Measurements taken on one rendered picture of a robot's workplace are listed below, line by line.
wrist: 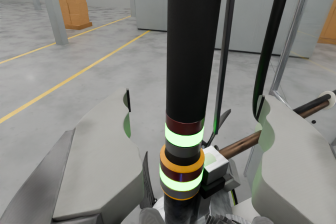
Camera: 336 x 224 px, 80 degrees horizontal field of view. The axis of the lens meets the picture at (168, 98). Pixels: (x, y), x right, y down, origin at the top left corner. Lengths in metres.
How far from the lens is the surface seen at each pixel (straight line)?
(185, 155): 0.18
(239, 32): 5.79
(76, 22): 8.58
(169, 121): 0.16
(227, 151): 0.25
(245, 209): 0.76
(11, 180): 2.61
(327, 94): 0.43
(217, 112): 0.17
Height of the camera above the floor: 1.72
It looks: 31 degrees down
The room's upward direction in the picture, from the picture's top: 1 degrees clockwise
